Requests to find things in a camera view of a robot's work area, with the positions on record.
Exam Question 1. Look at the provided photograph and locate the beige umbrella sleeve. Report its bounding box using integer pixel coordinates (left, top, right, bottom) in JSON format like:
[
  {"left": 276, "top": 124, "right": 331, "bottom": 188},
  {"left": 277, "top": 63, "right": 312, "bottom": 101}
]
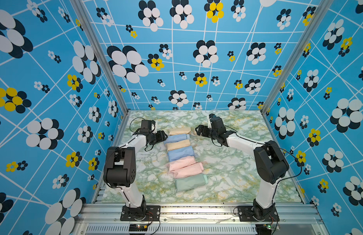
[
  {"left": 169, "top": 127, "right": 192, "bottom": 136},
  {"left": 165, "top": 140, "right": 191, "bottom": 151}
]

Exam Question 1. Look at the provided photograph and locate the blue umbrella sleeve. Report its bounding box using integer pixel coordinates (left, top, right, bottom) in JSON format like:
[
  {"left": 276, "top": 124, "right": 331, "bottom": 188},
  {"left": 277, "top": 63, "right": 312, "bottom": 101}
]
[
  {"left": 167, "top": 146, "right": 195, "bottom": 162},
  {"left": 163, "top": 134, "right": 190, "bottom": 144}
]

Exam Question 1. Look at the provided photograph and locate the pink umbrella sleeve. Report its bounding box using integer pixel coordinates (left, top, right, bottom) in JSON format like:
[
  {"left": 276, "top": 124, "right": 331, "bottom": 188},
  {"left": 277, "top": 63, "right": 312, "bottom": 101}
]
[
  {"left": 170, "top": 163, "right": 204, "bottom": 179},
  {"left": 168, "top": 156, "right": 196, "bottom": 171}
]

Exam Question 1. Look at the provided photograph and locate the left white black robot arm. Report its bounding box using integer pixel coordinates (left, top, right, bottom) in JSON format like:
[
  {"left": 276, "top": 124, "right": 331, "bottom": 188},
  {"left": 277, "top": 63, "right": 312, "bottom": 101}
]
[{"left": 103, "top": 131, "right": 168, "bottom": 218}]

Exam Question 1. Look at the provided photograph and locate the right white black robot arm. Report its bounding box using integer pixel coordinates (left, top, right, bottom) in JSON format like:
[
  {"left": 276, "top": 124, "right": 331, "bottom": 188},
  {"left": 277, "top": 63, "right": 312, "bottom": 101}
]
[{"left": 195, "top": 114, "right": 289, "bottom": 222}]

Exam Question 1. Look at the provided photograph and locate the green umbrella sleeve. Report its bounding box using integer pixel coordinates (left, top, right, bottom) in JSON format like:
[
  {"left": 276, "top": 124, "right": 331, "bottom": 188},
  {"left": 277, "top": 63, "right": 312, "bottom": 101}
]
[{"left": 175, "top": 173, "right": 208, "bottom": 192}]

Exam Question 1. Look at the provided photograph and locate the left circuit board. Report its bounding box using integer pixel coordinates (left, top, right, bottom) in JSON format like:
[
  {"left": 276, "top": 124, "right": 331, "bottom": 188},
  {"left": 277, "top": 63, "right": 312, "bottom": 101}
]
[{"left": 129, "top": 224, "right": 148, "bottom": 233}]

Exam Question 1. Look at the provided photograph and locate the circuit board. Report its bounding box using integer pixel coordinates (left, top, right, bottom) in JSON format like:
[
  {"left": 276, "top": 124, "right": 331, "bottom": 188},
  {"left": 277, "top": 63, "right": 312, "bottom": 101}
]
[
  {"left": 256, "top": 224, "right": 272, "bottom": 235},
  {"left": 129, "top": 224, "right": 148, "bottom": 233}
]

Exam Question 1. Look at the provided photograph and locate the right circuit board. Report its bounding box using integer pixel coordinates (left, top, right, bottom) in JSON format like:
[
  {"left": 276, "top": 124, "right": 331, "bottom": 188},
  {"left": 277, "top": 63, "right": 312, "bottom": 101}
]
[{"left": 256, "top": 224, "right": 272, "bottom": 235}]

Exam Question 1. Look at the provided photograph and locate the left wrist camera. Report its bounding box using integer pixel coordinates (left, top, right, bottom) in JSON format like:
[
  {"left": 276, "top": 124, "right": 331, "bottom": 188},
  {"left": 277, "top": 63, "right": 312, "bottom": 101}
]
[{"left": 139, "top": 119, "right": 156, "bottom": 135}]

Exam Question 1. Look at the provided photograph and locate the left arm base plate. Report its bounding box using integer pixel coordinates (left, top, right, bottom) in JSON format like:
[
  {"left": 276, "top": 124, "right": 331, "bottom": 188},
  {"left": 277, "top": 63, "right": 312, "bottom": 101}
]
[{"left": 120, "top": 205, "right": 161, "bottom": 222}]

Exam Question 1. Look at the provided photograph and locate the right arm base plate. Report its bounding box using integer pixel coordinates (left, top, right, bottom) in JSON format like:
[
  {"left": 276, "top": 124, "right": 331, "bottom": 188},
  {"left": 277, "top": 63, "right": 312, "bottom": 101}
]
[{"left": 236, "top": 205, "right": 280, "bottom": 223}]

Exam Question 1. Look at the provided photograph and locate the aluminium front rail frame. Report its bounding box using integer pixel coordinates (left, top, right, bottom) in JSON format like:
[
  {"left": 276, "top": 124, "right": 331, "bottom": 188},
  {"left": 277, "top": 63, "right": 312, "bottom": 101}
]
[{"left": 73, "top": 203, "right": 328, "bottom": 235}]

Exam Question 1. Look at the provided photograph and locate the left aluminium corner post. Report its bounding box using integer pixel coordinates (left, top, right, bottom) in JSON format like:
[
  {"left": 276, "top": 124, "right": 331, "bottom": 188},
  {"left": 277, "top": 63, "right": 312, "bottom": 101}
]
[{"left": 70, "top": 0, "right": 128, "bottom": 117}]

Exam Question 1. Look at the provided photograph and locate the aluminium corner post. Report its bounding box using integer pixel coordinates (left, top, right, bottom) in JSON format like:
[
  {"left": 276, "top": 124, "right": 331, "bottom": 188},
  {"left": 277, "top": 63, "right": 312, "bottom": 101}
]
[
  {"left": 70, "top": 0, "right": 128, "bottom": 117},
  {"left": 261, "top": 0, "right": 334, "bottom": 116}
]

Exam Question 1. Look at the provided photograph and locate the right aluminium corner post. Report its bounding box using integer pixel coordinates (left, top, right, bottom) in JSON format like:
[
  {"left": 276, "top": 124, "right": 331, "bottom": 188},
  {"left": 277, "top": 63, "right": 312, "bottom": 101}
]
[{"left": 261, "top": 0, "right": 334, "bottom": 116}]

